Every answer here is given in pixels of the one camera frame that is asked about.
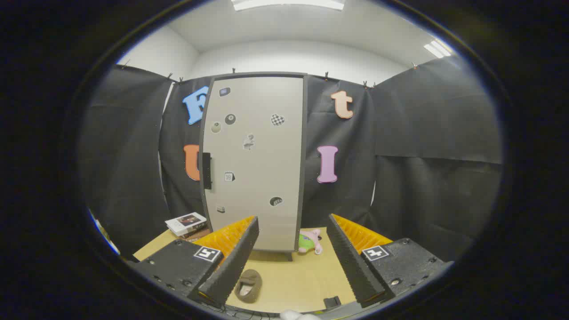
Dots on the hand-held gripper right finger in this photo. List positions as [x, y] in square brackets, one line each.
[351, 262]

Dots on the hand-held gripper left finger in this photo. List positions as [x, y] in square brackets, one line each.
[235, 262]

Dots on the brown slipper shoe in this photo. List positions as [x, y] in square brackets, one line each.
[248, 286]

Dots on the light grey shoe cabinet door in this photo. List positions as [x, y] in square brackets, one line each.
[258, 169]

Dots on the dark grey shoe cabinet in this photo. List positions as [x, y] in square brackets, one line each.
[305, 169]

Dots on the small black block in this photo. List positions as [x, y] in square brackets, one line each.
[332, 302]

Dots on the pink green plush toy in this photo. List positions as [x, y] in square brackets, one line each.
[310, 241]

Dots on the dark brown book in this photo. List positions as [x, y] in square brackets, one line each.
[198, 234]

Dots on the white book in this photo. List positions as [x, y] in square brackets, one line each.
[186, 222]

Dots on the cluttered white tray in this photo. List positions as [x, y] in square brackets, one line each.
[108, 238]

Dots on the black backdrop cloth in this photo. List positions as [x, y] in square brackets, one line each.
[422, 133]

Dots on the blue white printed card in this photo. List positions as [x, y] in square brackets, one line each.
[92, 218]

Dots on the small ceiling light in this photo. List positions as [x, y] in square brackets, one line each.
[437, 48]

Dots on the long ceiling light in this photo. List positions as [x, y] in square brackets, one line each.
[288, 4]

